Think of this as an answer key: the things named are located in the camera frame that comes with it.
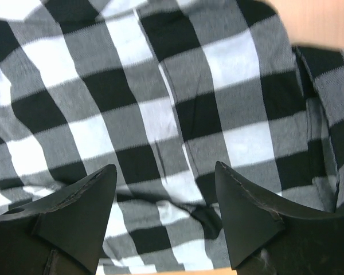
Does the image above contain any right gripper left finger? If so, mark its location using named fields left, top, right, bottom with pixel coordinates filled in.
left=8, top=164, right=117, bottom=274

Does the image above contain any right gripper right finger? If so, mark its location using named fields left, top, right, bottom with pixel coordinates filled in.
left=214, top=161, right=287, bottom=270

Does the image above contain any black white checkered shirt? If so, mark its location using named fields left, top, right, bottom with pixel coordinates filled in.
left=0, top=1, right=344, bottom=274

